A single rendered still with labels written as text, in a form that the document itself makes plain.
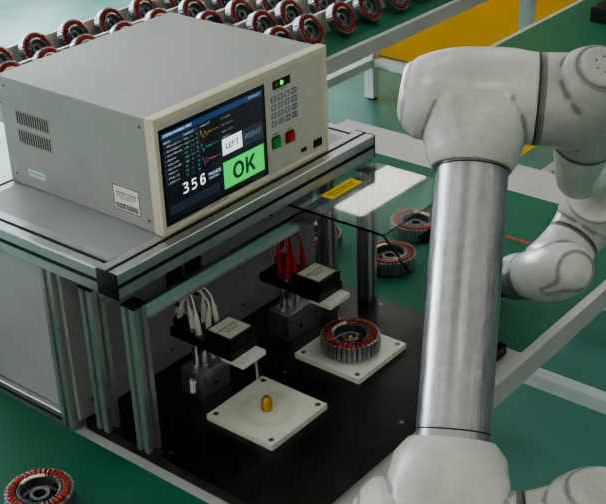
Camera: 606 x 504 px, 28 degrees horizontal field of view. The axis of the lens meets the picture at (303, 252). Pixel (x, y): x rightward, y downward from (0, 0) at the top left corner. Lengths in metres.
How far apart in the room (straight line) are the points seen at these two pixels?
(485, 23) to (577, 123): 4.11
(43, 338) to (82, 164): 0.31
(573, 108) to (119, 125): 0.72
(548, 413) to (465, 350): 1.89
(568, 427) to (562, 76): 1.87
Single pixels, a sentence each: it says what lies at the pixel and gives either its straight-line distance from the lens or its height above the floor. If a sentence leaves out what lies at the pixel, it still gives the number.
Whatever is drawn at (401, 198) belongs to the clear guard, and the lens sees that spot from 2.19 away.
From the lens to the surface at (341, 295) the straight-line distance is 2.25.
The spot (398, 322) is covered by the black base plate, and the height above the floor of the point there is 0.77.
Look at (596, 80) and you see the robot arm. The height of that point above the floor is 1.45.
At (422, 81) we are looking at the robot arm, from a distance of 1.68.
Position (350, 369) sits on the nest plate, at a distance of 2.22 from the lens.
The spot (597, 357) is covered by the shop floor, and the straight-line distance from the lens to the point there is 3.74.
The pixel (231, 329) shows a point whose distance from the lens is 2.08.
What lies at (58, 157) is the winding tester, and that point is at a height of 1.20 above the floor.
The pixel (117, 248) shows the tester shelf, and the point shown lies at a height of 1.11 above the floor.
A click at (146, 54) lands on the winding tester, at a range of 2.20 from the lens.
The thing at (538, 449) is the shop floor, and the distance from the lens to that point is 3.34.
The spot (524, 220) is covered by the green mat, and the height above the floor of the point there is 0.75.
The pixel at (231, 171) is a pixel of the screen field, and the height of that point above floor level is 1.17.
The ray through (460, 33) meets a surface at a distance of 5.88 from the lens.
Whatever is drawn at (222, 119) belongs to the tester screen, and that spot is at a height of 1.27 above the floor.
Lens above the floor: 2.01
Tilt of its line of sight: 28 degrees down
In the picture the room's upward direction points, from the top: 2 degrees counter-clockwise
